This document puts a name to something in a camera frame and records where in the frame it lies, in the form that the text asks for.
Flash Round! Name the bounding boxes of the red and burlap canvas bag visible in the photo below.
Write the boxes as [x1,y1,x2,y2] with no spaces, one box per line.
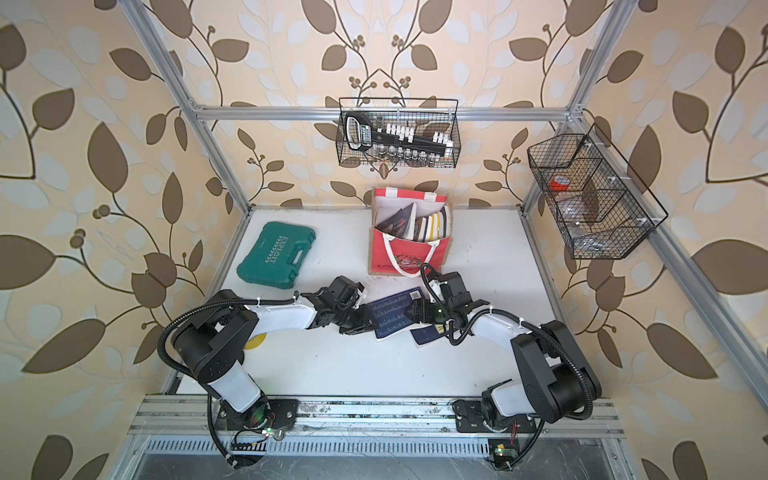
[368,187,453,278]

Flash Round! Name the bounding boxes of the red tape roll in basket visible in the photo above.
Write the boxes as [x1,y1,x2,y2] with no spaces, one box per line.
[549,174,571,192]

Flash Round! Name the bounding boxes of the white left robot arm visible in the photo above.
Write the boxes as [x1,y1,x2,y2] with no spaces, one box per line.
[157,276,375,469]

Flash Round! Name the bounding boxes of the navy book yellow label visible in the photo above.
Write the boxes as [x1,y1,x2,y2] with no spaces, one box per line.
[368,287,424,341]

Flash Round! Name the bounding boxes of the socket wrench set in basket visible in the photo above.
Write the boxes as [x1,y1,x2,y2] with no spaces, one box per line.
[336,110,460,163]

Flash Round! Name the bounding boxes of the yellow tape roll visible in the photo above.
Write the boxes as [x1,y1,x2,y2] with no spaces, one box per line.
[244,334,267,350]

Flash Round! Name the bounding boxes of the green plastic tool case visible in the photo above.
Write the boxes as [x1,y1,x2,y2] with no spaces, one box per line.
[236,221,316,290]

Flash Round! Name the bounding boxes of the black wire basket right wall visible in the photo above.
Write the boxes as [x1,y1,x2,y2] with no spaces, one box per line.
[527,124,668,260]

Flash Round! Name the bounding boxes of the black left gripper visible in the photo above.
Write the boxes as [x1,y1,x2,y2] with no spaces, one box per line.
[332,304,384,334]

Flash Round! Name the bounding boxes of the black wire basket back wall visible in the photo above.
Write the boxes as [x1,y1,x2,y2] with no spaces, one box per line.
[335,96,461,170]

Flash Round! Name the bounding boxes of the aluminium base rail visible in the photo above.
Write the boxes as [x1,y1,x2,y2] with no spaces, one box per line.
[128,392,628,460]

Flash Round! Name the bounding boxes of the dark book large white characters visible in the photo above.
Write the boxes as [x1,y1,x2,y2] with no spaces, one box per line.
[376,203,416,240]

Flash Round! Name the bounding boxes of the black wire basket wall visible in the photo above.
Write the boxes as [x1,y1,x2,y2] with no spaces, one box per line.
[335,96,461,170]
[527,124,668,260]

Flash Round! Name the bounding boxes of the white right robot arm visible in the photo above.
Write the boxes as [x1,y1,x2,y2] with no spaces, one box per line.
[406,263,602,432]

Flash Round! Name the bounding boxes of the yellow cartoon man book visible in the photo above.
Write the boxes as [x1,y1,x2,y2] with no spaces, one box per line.
[416,207,451,242]

